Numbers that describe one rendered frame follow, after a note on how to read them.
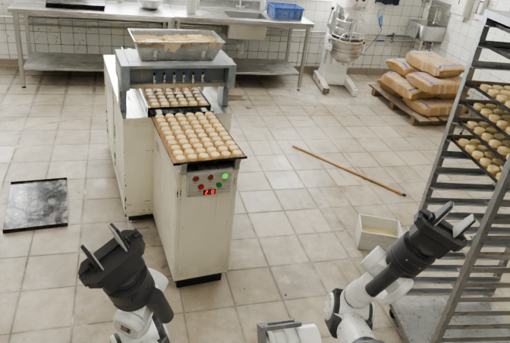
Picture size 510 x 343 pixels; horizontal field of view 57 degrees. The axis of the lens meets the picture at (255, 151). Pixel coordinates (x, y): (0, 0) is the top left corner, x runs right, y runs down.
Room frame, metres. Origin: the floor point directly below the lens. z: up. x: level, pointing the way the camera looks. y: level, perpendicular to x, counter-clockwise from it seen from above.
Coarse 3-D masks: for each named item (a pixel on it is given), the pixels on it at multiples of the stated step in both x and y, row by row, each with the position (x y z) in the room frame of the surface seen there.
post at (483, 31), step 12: (480, 24) 2.06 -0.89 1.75; (480, 36) 2.04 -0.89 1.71; (468, 60) 2.06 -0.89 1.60; (468, 72) 2.04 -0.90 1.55; (456, 96) 2.06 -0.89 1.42; (456, 108) 2.04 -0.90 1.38; (444, 132) 2.06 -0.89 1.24; (444, 144) 2.04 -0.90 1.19; (432, 168) 2.06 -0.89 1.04; (432, 180) 2.04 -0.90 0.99; (432, 192) 2.04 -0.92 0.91; (420, 204) 2.06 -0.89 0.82
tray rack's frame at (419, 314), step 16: (496, 16) 1.98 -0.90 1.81; (400, 304) 2.03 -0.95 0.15; (416, 304) 2.04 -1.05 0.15; (432, 304) 2.06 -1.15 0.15; (464, 304) 2.09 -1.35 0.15; (480, 304) 2.11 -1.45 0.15; (400, 320) 1.90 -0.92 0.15; (416, 320) 1.92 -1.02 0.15; (432, 320) 1.93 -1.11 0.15; (464, 320) 1.96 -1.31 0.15; (480, 320) 1.98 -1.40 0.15; (496, 320) 2.00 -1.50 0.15; (416, 336) 1.80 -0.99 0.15; (432, 336) 1.82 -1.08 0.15; (448, 336) 1.83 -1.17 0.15
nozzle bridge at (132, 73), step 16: (128, 64) 2.64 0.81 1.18; (144, 64) 2.68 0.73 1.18; (160, 64) 2.71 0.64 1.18; (176, 64) 2.75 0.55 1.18; (192, 64) 2.79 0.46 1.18; (208, 64) 2.83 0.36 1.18; (224, 64) 2.87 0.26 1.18; (128, 80) 2.61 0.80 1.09; (144, 80) 2.73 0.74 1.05; (160, 80) 2.77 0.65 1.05; (176, 80) 2.82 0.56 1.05; (208, 80) 2.89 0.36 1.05; (224, 80) 2.93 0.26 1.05; (224, 96) 2.97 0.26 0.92
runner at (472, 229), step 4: (468, 228) 2.09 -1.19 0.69; (472, 228) 2.09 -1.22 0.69; (476, 228) 2.10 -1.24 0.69; (492, 228) 2.11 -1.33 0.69; (496, 228) 2.12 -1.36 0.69; (500, 228) 2.12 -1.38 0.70; (504, 228) 2.13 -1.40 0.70; (508, 228) 2.13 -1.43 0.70; (464, 232) 2.07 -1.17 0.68; (468, 232) 2.07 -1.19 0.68; (472, 232) 2.07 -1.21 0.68; (476, 232) 2.08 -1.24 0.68; (492, 232) 2.10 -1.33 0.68; (496, 232) 2.10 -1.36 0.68; (500, 232) 2.11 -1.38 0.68; (504, 232) 2.11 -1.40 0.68; (508, 232) 2.12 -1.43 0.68
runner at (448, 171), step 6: (438, 168) 2.04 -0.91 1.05; (444, 168) 2.04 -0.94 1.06; (450, 168) 2.05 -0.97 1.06; (456, 168) 2.05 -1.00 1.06; (462, 168) 2.06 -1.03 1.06; (468, 168) 2.07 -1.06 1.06; (474, 168) 2.07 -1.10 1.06; (438, 174) 2.01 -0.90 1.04; (444, 174) 2.02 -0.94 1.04; (450, 174) 2.03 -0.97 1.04; (456, 174) 2.04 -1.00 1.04; (462, 174) 2.04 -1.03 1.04; (468, 174) 2.05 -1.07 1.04; (474, 174) 2.06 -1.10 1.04; (480, 174) 2.07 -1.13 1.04
